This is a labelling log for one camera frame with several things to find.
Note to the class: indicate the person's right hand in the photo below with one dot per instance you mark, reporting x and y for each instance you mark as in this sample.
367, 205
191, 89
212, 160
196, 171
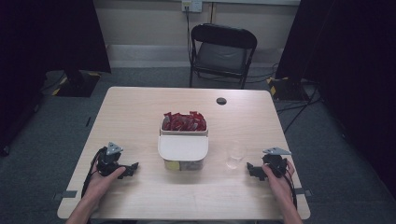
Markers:
281, 186

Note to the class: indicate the grey tape strip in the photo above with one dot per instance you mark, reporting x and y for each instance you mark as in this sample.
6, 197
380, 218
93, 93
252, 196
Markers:
65, 195
303, 192

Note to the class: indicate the black stand base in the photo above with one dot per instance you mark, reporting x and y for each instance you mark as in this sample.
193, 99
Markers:
285, 88
77, 85

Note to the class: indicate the person's left hand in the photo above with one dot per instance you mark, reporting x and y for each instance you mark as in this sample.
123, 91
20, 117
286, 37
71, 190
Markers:
99, 186

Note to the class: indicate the grey sachet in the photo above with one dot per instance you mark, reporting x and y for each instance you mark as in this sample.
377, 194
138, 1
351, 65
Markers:
191, 165

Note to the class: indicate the black curtain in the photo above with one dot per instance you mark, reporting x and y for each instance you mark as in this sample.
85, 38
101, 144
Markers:
37, 46
351, 62

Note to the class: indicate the white wall outlet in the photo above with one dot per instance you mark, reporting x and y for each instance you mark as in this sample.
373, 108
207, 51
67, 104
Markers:
192, 5

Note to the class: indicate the white container lid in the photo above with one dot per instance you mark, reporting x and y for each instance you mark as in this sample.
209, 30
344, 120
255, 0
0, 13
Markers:
183, 147

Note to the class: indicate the yellow sachet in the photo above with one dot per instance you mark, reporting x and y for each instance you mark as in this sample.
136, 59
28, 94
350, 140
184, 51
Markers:
172, 165

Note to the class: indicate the black folding chair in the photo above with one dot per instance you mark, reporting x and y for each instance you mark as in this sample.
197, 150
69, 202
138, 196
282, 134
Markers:
222, 56

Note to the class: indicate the pile of red sachets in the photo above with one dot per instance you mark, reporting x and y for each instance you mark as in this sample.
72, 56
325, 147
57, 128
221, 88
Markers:
184, 122

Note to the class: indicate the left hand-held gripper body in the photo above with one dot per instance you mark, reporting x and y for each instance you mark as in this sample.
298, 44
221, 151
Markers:
107, 163

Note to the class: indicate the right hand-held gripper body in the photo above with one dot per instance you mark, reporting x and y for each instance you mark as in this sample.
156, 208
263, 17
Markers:
275, 161

